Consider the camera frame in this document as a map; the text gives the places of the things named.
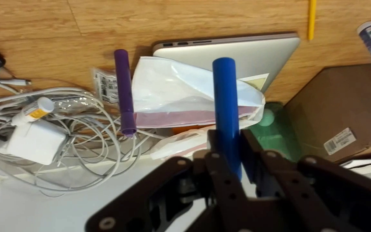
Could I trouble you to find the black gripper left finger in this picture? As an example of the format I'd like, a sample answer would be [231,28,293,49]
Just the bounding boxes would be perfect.
[85,128,260,232]

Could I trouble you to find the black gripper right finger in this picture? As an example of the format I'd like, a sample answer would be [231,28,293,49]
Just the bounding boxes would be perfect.
[240,127,371,232]

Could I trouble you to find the blue marker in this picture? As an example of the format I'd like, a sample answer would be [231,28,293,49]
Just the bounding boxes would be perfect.
[211,56,244,180]

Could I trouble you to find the purple marker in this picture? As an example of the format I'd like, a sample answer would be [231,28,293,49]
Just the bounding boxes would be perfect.
[113,47,138,136]

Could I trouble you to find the green plastic bottle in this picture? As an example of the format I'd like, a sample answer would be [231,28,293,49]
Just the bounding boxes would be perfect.
[249,100,304,163]

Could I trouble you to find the brown cardboard box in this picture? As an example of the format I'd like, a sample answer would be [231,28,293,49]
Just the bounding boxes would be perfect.
[281,61,371,165]

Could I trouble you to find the white papers and plastic sleeve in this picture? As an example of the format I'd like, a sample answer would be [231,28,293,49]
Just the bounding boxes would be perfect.
[130,54,267,130]

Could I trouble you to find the white paper stack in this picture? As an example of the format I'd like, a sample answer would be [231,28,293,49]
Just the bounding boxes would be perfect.
[151,32,302,94]

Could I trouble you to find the small white printed card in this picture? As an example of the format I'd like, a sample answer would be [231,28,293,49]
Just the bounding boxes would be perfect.
[92,67,121,105]

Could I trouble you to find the yellow pencil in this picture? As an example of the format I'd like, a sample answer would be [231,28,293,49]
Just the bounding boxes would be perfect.
[307,0,320,42]

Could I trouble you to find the white power adapter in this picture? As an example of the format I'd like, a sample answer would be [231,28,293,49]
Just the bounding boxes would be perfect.
[4,95,67,167]

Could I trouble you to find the tangled white cables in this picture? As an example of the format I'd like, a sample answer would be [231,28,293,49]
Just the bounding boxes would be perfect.
[0,76,153,193]

